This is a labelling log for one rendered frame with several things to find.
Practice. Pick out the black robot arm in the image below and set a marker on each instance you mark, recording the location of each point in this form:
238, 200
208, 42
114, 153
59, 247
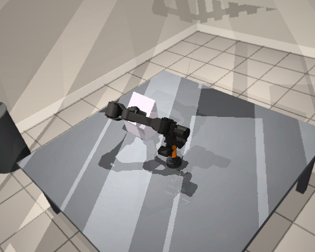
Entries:
165, 126

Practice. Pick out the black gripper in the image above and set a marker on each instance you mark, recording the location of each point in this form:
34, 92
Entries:
166, 151

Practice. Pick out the orange tapered knob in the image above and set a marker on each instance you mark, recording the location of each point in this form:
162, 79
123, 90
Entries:
174, 153

